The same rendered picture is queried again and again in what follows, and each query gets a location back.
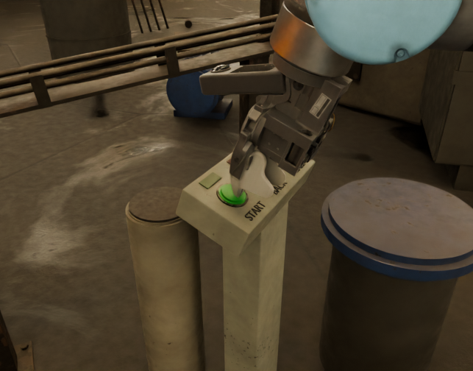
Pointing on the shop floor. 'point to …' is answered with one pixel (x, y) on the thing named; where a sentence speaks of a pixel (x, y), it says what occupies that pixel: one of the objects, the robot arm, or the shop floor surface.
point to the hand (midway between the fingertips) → (235, 185)
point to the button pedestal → (246, 261)
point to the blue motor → (196, 97)
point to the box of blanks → (455, 115)
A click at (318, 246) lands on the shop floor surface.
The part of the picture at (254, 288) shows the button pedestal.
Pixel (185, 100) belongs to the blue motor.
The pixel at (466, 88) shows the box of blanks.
